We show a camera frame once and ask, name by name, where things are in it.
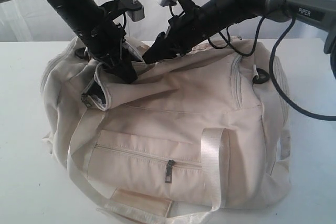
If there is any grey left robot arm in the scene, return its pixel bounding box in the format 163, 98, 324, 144
1, 0, 144, 83

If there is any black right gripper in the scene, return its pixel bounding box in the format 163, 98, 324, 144
143, 0, 247, 64

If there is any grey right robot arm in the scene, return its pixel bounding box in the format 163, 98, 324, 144
143, 0, 335, 71

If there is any cream fabric duffel bag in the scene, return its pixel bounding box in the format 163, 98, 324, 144
40, 38, 290, 223

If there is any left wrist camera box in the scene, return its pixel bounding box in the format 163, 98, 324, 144
118, 0, 145, 22

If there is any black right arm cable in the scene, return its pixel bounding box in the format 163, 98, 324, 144
207, 16, 336, 119

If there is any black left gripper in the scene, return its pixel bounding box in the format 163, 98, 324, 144
46, 0, 138, 84

